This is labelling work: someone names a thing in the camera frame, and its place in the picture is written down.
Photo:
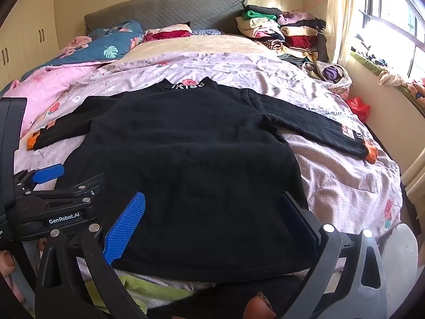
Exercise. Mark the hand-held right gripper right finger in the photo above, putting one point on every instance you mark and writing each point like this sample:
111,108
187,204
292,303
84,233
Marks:
300,221

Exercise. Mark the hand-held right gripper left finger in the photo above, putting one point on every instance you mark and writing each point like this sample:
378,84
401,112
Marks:
125,226

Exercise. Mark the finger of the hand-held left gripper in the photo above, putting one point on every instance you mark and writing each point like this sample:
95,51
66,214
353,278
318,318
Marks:
49,172
83,189

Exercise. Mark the black sweater with orange cuffs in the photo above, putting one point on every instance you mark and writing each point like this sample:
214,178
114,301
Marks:
186,172

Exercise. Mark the clothes on windowsill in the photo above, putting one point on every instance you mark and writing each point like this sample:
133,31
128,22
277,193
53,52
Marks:
391,76

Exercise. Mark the red folded clothes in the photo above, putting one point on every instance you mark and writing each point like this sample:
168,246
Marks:
169,35

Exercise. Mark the pile of folded clothes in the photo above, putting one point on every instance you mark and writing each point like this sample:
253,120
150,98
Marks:
282,33

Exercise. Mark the person's left hand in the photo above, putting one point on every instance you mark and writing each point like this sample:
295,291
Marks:
6,264

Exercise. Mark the pink floral bed sheet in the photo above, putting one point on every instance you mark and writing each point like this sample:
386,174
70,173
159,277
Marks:
332,179

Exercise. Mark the pink quilt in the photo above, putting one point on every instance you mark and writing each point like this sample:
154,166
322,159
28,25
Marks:
49,86

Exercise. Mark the lime green jacket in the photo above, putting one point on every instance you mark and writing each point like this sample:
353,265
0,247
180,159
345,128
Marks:
159,290

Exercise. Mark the cream wardrobe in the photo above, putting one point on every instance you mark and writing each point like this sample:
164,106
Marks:
30,30

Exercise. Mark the blue leaf print quilt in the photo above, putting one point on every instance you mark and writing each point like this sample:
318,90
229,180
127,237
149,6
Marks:
99,48

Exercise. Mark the red plastic bag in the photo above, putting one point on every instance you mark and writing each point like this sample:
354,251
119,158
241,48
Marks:
358,108

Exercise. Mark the bag with purple clothing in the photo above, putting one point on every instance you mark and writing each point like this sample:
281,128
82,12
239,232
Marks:
330,73

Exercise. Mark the cream bed cover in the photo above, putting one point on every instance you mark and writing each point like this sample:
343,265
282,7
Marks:
199,46

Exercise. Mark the grey quilted headboard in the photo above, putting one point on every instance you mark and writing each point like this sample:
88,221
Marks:
166,10

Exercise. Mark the cream curtain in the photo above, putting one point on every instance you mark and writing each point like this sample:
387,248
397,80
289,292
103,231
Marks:
342,20

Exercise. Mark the window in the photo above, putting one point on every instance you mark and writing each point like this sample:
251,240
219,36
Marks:
395,6

